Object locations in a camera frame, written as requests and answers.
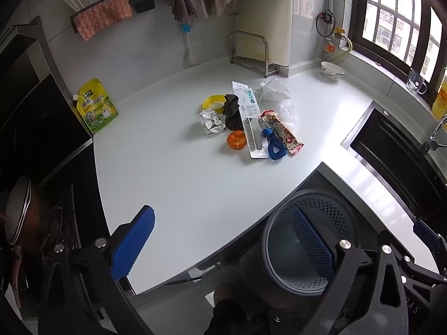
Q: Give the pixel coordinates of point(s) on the steel faucet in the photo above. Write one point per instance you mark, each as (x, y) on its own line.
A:
(436, 134)

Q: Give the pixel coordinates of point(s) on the clear glass mug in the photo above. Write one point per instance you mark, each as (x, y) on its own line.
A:
(415, 82)

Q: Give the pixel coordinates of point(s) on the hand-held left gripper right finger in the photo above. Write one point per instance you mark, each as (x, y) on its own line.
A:
(314, 246)

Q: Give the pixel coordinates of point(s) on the clear plastic cup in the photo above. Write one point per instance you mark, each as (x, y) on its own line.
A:
(286, 111)

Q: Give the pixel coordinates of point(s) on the clear toothbrush package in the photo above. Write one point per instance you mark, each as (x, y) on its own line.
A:
(252, 118)

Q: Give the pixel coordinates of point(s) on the orange knob fitting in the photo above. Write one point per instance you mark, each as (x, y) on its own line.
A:
(329, 48)

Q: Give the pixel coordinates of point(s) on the white paper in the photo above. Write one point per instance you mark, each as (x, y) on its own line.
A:
(211, 122)

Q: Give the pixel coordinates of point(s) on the brown hanging cloth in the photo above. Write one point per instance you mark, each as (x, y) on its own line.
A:
(183, 5)

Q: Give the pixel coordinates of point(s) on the grey perforated waste bin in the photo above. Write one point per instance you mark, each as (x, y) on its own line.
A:
(279, 254)

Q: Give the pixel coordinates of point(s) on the orange fruit peel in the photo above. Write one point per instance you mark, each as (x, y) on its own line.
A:
(236, 140)

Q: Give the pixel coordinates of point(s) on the steel sink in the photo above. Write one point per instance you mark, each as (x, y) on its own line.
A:
(391, 146)

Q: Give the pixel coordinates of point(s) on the copper pot with lid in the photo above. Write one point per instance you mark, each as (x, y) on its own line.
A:
(19, 213)

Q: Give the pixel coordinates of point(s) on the dark grey cloth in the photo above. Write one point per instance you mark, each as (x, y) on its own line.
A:
(233, 115)

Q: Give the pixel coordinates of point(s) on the white cutting board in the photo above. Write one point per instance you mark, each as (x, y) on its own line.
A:
(265, 17)

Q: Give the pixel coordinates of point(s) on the white crumpled tissue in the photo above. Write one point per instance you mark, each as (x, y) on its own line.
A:
(276, 89)

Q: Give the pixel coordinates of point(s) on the black range hood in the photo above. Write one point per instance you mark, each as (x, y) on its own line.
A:
(31, 122)

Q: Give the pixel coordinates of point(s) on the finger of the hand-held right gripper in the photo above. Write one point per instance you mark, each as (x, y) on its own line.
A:
(424, 273)
(425, 233)

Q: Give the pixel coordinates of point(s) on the yellow seasoning pouch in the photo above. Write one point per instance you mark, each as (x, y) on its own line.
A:
(96, 109)

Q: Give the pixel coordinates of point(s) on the white patterned bowl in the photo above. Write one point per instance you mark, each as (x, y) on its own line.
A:
(332, 71)

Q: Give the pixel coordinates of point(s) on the steel cutting board rack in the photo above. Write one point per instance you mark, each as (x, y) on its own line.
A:
(255, 63)

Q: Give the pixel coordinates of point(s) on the pale grey hanging cloth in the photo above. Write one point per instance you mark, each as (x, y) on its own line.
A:
(203, 5)

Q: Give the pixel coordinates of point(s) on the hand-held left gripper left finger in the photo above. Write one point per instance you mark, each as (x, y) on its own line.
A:
(132, 242)

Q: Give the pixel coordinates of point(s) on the yellow oil bottle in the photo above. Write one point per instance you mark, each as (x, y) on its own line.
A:
(440, 99)

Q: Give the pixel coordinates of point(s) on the red and white snack wrapper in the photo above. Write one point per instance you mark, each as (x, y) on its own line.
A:
(284, 132)

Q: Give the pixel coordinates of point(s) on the pink sponge cloth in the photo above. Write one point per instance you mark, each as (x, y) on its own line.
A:
(104, 15)

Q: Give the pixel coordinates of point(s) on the dark framed window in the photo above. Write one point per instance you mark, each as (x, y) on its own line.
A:
(394, 10)

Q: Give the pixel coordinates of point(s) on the person's leg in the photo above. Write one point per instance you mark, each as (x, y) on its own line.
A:
(230, 307)

